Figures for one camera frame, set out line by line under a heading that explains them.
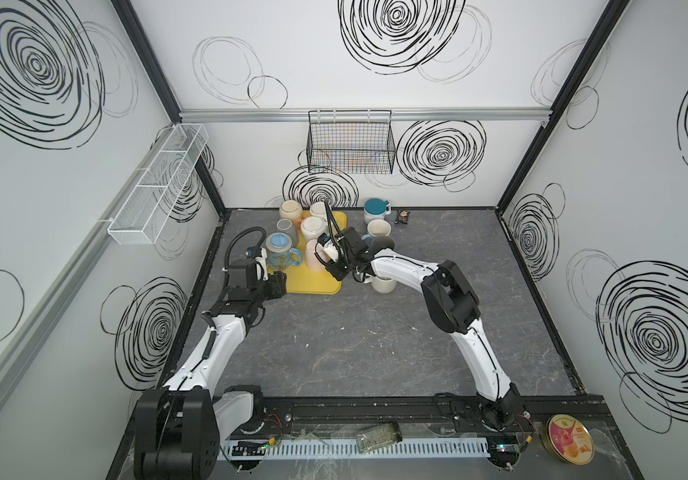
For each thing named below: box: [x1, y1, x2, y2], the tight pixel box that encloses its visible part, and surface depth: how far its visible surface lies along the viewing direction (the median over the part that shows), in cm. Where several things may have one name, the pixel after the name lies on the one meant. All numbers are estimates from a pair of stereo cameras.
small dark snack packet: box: [394, 210, 411, 225], surface depth 118 cm
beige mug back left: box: [279, 200, 303, 220], surface depth 111 cm
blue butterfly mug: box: [265, 232, 302, 271], surface depth 98 cm
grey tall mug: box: [372, 235, 396, 249], surface depth 99 cm
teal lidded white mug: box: [364, 198, 392, 224], surface depth 114 cm
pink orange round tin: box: [540, 413, 596, 466], surface depth 69 cm
